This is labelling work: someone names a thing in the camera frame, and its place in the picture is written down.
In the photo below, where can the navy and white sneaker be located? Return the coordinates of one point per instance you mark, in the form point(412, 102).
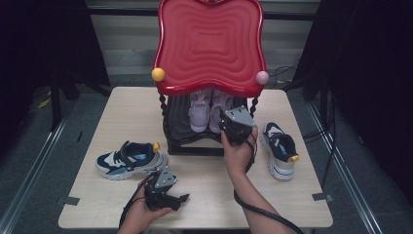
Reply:
point(130, 161)
point(280, 149)

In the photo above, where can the yellow tape strip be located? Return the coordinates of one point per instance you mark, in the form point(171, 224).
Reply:
point(44, 102)

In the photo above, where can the person's left hand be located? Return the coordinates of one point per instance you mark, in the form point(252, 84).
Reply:
point(139, 217)

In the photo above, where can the dark curtain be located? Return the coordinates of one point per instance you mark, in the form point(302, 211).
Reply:
point(373, 81)
point(26, 48)

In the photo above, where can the purple sandal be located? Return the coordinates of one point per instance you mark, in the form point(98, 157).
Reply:
point(198, 113)
point(218, 112)

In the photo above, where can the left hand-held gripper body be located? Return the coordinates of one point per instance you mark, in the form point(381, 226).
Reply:
point(165, 178)

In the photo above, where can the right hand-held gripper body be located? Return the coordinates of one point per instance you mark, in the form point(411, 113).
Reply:
point(238, 118)

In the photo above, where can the metal floor rail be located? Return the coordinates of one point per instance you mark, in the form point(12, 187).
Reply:
point(350, 182)
point(37, 169)

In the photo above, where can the black metal stand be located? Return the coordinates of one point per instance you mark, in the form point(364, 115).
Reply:
point(323, 104)
point(56, 104)

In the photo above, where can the grey tape piece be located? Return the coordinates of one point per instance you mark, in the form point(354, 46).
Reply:
point(71, 201)
point(322, 197)

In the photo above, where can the red and black shoe rack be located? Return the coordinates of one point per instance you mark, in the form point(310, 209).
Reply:
point(211, 48)

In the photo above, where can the black tape mark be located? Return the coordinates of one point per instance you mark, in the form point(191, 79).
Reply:
point(80, 136)

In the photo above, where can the person's right hand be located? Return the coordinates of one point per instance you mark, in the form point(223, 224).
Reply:
point(238, 159)

